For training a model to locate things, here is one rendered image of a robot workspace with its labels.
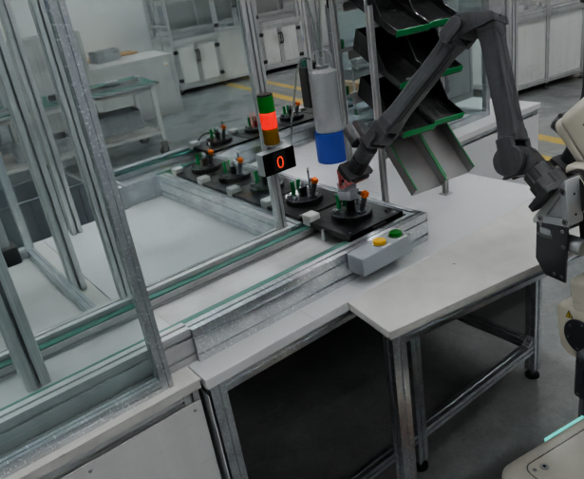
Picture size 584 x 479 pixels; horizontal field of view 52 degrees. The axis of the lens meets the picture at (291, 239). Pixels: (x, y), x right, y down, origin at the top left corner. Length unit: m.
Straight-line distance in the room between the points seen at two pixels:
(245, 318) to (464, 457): 1.17
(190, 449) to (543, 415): 1.52
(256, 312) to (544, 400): 1.47
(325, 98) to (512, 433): 1.64
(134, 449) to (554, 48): 7.06
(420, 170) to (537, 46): 5.65
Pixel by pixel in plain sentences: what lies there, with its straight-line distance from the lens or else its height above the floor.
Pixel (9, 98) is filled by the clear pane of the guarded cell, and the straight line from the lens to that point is 1.27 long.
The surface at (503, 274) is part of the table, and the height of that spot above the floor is 0.86.
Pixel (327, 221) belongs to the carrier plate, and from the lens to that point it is 2.01.
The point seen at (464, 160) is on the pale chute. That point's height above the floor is 1.03.
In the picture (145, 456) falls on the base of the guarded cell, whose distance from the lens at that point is 1.60.
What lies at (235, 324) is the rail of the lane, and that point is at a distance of 1.63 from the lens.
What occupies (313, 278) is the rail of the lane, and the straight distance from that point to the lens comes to 1.75.
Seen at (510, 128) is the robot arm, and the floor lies 1.32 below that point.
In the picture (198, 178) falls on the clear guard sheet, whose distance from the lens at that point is 1.84.
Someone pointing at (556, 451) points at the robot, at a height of 0.28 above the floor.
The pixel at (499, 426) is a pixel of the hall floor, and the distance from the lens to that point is 2.62.
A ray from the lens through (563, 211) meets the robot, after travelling 1.53.
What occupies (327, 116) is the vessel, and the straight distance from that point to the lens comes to 2.89.
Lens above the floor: 1.76
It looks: 24 degrees down
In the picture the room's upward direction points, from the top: 9 degrees counter-clockwise
